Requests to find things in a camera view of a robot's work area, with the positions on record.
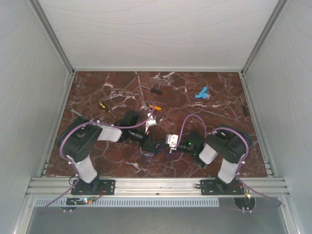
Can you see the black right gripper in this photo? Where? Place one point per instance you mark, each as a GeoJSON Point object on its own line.
{"type": "Point", "coordinates": [166, 146]}

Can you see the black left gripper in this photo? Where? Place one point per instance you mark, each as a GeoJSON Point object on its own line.
{"type": "Point", "coordinates": [148, 144]}

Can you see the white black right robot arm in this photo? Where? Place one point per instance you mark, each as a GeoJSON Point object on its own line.
{"type": "Point", "coordinates": [230, 143]}

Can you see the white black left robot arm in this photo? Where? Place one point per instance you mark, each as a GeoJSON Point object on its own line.
{"type": "Point", "coordinates": [79, 139]}

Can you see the black yellow screwdriver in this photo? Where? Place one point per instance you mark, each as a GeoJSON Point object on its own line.
{"type": "Point", "coordinates": [106, 108]}

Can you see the blue plastic connector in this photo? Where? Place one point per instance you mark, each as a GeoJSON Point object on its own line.
{"type": "Point", "coordinates": [203, 93]}

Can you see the silver wrench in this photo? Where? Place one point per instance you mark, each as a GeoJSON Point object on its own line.
{"type": "Point", "coordinates": [74, 111]}

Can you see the small black screwdriver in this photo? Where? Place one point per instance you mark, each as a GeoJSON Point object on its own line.
{"type": "Point", "coordinates": [245, 109]}

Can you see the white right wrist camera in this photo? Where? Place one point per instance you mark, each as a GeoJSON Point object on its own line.
{"type": "Point", "coordinates": [171, 141]}

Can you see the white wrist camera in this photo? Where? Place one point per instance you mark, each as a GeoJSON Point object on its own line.
{"type": "Point", "coordinates": [151, 121]}
{"type": "Point", "coordinates": [171, 141]}

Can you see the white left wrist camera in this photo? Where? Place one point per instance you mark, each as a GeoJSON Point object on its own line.
{"type": "Point", "coordinates": [151, 121]}

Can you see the yellow handled screwdriver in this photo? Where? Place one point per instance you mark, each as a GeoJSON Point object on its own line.
{"type": "Point", "coordinates": [157, 108]}

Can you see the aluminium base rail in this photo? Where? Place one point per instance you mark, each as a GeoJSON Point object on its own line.
{"type": "Point", "coordinates": [153, 187]}

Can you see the black handled screwdriver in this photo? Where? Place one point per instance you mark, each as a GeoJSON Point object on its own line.
{"type": "Point", "coordinates": [152, 89]}

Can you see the black right mount plate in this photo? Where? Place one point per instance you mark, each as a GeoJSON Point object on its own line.
{"type": "Point", "coordinates": [213, 186]}

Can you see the black mount plate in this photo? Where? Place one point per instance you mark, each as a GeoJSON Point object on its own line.
{"type": "Point", "coordinates": [96, 187]}
{"type": "Point", "coordinates": [213, 186]}

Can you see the black left mount plate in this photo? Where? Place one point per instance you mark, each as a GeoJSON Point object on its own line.
{"type": "Point", "coordinates": [96, 187]}

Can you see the grey slotted cable duct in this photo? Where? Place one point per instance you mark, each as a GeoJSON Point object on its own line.
{"type": "Point", "coordinates": [155, 202]}

